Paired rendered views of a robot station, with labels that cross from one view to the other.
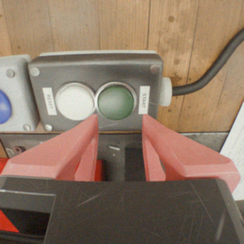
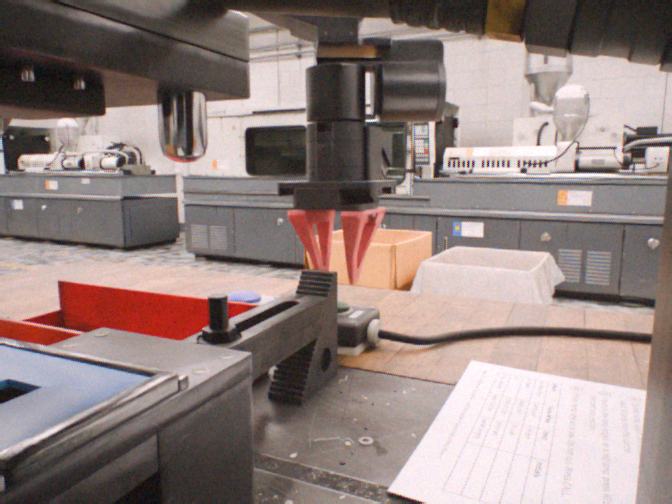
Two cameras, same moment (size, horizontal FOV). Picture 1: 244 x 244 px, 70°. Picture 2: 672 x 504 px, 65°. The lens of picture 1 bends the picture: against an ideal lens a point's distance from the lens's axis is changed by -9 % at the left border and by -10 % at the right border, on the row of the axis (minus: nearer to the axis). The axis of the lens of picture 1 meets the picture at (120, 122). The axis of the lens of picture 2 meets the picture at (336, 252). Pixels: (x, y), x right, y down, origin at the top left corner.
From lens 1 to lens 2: 0.58 m
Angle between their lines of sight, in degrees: 114
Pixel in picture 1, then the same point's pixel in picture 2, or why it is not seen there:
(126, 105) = (342, 305)
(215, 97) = (433, 359)
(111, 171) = (264, 384)
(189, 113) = (399, 363)
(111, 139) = not seen: hidden behind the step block
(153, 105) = (362, 316)
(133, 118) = (341, 318)
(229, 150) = (465, 400)
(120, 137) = not seen: hidden behind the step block
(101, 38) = not seen: hidden behind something
